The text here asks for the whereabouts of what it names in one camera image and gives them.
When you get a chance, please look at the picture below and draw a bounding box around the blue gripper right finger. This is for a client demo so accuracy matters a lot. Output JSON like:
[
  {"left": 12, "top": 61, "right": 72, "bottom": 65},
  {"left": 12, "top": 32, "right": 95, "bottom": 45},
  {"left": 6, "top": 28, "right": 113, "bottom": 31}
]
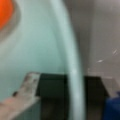
[{"left": 103, "top": 79, "right": 120, "bottom": 120}]

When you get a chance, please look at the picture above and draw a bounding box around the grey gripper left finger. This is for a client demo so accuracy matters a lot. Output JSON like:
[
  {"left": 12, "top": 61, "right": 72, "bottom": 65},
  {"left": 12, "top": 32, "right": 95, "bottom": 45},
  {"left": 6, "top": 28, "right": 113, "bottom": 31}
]
[{"left": 0, "top": 73, "right": 40, "bottom": 120}]

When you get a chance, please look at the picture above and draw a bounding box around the orange carrot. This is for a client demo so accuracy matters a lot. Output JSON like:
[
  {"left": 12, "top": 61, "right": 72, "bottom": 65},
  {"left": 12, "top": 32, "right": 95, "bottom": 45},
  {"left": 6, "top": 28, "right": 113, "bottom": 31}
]
[{"left": 0, "top": 0, "right": 14, "bottom": 29}]

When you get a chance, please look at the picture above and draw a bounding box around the light blue bowl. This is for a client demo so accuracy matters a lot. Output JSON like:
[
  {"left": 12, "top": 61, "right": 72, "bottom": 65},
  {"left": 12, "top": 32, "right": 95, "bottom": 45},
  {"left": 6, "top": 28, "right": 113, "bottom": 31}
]
[{"left": 0, "top": 0, "right": 85, "bottom": 120}]

